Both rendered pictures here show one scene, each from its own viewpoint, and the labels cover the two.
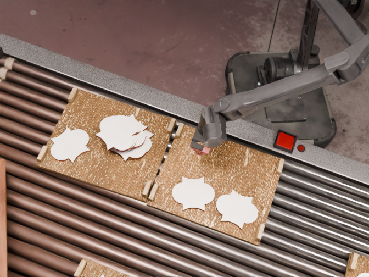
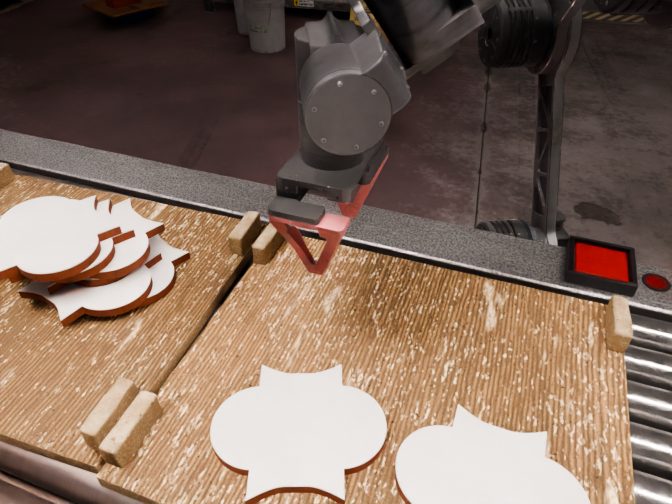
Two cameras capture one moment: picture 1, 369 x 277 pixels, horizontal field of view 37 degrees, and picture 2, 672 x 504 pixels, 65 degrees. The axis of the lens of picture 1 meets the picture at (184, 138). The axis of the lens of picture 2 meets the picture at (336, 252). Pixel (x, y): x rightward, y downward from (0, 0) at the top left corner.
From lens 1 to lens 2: 1.48 m
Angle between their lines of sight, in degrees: 22
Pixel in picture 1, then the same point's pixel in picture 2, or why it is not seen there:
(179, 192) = (240, 423)
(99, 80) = (88, 167)
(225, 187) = (428, 402)
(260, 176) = (552, 358)
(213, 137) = (344, 71)
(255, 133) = (502, 252)
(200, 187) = (329, 402)
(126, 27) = not seen: hidden behind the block
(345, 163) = not seen: outside the picture
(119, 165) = (47, 341)
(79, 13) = not seen: hidden behind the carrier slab
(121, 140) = (52, 248)
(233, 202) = (470, 457)
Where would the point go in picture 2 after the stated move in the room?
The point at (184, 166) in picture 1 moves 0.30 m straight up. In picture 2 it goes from (276, 337) to (243, 34)
